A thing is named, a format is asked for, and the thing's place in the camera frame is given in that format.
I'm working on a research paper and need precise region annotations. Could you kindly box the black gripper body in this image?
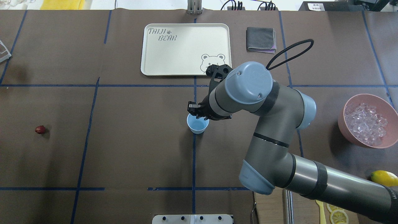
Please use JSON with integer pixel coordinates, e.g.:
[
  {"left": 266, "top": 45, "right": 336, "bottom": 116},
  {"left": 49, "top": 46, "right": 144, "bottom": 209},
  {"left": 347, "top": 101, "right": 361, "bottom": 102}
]
[{"left": 200, "top": 65, "right": 232, "bottom": 121}]

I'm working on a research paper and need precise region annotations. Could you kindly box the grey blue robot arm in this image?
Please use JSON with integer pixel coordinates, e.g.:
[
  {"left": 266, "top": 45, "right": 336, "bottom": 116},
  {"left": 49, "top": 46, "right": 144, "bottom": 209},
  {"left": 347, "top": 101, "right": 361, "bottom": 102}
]
[{"left": 187, "top": 61, "right": 397, "bottom": 224}]

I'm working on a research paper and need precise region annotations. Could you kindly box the light blue paper cup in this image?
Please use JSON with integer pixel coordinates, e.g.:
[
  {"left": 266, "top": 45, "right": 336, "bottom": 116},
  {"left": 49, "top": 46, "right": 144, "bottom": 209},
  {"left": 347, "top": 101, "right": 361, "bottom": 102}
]
[{"left": 186, "top": 114, "right": 210, "bottom": 134}]

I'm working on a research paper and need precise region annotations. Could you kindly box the clear ice cubes pile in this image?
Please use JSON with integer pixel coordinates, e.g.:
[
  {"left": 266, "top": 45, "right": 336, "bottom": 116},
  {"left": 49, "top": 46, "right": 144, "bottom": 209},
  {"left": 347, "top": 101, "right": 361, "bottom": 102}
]
[{"left": 344, "top": 103, "right": 388, "bottom": 146}]

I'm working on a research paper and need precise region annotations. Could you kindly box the cream bear serving tray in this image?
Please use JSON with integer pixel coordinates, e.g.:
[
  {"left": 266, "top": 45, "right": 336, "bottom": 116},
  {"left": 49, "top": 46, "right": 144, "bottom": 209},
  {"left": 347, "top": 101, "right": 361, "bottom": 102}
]
[{"left": 141, "top": 24, "right": 232, "bottom": 76}]

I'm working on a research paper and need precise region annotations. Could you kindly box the folded grey cloth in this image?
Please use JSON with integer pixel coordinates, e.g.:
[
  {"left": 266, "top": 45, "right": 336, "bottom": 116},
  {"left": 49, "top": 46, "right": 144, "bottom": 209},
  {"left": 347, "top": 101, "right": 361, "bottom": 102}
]
[{"left": 246, "top": 27, "right": 277, "bottom": 54}]

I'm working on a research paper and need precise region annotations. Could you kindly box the black box with label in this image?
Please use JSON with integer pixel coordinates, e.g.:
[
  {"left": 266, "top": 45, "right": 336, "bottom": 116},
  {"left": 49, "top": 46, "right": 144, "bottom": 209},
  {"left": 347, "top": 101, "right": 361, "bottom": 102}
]
[{"left": 298, "top": 1, "right": 364, "bottom": 12}]

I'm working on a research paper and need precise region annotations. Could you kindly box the wooden cutting board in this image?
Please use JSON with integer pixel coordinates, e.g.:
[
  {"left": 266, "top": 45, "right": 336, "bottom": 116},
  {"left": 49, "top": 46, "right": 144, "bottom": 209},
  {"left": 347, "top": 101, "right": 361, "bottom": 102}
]
[{"left": 252, "top": 185, "right": 360, "bottom": 224}]

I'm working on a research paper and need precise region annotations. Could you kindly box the steel cylindrical rod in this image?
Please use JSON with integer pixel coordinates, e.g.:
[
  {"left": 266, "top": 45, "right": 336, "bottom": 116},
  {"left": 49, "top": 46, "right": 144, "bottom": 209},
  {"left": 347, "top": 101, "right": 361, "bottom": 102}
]
[{"left": 282, "top": 189, "right": 294, "bottom": 224}]

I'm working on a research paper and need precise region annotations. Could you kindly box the red strawberry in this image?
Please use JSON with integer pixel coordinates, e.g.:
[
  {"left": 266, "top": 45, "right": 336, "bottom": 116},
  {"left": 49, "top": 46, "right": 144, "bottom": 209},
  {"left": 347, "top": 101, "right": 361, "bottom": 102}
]
[{"left": 35, "top": 126, "right": 46, "bottom": 134}]

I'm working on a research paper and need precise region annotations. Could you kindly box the pink bowl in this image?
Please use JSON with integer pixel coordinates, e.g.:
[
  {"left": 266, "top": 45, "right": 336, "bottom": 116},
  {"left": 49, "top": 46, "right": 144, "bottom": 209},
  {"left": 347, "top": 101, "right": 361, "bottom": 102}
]
[{"left": 337, "top": 93, "right": 398, "bottom": 149}]

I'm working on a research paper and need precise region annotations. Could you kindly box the lemon slice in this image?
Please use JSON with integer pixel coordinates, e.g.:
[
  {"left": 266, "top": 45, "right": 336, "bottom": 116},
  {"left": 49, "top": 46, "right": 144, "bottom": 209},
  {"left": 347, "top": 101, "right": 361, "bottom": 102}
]
[
  {"left": 329, "top": 209, "right": 349, "bottom": 224},
  {"left": 326, "top": 203, "right": 344, "bottom": 213}
]

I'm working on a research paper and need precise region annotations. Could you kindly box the yellow plastic knife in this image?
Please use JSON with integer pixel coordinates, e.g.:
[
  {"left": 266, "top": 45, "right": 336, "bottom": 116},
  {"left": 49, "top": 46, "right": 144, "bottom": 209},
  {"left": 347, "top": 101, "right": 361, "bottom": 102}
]
[{"left": 315, "top": 200, "right": 327, "bottom": 224}]

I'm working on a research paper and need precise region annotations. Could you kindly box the yellow cloth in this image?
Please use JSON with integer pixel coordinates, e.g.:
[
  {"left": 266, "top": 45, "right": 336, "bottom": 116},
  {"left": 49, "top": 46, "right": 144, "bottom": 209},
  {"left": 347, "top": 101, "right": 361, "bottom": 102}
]
[{"left": 40, "top": 0, "right": 86, "bottom": 10}]

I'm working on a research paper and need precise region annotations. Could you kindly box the whole yellow lemon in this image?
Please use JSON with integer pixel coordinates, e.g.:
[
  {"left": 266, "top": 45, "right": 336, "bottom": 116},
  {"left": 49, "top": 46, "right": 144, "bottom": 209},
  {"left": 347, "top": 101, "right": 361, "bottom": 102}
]
[{"left": 371, "top": 170, "right": 398, "bottom": 187}]

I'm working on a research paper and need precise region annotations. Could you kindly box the aluminium frame post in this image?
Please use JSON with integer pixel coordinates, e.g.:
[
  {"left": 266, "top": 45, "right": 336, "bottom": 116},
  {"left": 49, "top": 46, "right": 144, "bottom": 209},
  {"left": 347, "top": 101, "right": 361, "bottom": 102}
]
[{"left": 187, "top": 0, "right": 203, "bottom": 15}]

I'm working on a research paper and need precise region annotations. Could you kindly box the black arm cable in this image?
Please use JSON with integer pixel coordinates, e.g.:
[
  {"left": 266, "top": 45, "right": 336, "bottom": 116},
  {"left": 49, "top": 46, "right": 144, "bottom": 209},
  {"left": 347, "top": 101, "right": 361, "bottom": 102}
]
[{"left": 265, "top": 39, "right": 314, "bottom": 71}]

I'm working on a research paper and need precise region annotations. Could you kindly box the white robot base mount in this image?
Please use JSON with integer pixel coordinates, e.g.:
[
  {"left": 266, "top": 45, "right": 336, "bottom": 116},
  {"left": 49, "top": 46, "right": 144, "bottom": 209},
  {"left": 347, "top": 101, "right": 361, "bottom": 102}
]
[{"left": 152, "top": 214, "right": 234, "bottom": 224}]

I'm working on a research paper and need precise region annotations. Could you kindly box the white wire rack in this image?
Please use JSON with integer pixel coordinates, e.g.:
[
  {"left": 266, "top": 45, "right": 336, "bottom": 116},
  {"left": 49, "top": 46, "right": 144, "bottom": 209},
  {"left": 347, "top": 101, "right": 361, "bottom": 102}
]
[{"left": 0, "top": 40, "right": 12, "bottom": 63}]

